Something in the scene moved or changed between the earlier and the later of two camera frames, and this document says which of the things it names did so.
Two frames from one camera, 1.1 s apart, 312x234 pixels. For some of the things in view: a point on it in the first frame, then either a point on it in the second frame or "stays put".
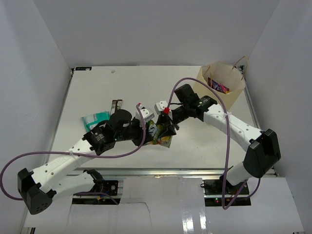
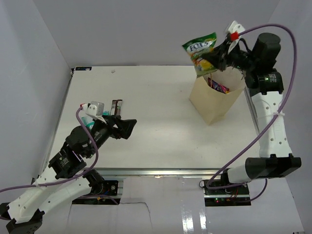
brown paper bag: [228, 82] stays put
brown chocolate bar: [116, 105] stays put
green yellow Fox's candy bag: [154, 129] -> [196, 48]
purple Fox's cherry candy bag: [219, 87] stays put
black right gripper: [169, 130] -> [220, 57]
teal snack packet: [90, 121] stays put
